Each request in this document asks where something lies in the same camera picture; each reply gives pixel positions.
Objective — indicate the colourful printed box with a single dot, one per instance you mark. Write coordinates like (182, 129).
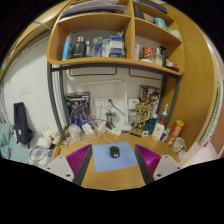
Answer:
(150, 95)

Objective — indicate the small white cube clock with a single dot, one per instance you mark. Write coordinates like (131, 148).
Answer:
(145, 133)

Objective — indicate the red yellow snack canister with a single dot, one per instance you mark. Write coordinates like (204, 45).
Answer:
(175, 132)

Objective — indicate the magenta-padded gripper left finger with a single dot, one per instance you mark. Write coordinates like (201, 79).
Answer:
(61, 165)

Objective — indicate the white red-capped lotion bottle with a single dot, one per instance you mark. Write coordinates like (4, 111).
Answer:
(158, 130)

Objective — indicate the light blue mouse pad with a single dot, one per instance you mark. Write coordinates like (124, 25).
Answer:
(128, 160)

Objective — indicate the robot model kit box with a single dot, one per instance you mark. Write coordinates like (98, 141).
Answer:
(77, 108)

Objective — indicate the plaid and teal bedding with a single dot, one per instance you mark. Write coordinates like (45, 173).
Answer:
(20, 151)

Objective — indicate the small white cup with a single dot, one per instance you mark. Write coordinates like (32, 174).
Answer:
(182, 155)

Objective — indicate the blue bottle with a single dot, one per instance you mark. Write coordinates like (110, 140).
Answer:
(154, 119)

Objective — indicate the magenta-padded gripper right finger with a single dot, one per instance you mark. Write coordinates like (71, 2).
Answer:
(163, 165)

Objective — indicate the wooden shelf unit grey posts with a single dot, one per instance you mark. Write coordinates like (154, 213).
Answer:
(100, 61)

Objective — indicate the white tissue pack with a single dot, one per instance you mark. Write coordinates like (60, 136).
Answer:
(44, 141)

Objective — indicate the white mug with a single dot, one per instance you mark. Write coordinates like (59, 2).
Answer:
(178, 145)

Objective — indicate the white wall socket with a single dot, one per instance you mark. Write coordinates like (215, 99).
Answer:
(99, 102)

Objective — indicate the brown tree-creature figurine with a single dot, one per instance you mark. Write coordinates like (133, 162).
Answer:
(140, 118)

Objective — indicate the black computer mouse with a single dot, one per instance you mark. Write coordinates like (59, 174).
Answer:
(114, 152)

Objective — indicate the steel tumbler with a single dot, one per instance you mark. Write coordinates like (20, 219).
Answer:
(110, 118)

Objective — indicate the clear dome-lid plastic cup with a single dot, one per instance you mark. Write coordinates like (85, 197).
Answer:
(75, 131)

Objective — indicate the black hanging bag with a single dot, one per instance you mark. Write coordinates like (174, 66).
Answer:
(22, 123)

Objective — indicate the white cube charger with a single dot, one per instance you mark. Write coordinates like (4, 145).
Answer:
(87, 129)

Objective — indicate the white wall switch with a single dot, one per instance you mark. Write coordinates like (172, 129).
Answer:
(23, 90)

